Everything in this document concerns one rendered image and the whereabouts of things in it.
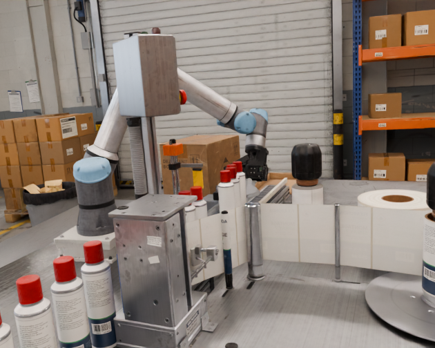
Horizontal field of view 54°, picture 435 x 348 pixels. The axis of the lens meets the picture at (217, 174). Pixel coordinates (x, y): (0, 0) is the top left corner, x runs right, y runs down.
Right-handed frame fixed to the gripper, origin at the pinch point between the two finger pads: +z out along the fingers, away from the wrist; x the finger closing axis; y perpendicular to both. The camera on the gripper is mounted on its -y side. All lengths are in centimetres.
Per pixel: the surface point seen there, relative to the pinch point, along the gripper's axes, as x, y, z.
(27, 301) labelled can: -93, 1, 39
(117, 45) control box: -67, -14, -22
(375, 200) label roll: -27, 46, 5
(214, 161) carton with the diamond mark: 13.9, -19.7, -19.7
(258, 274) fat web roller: -41, 21, 28
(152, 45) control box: -70, -2, -19
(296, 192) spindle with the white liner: -32.2, 26.2, 5.2
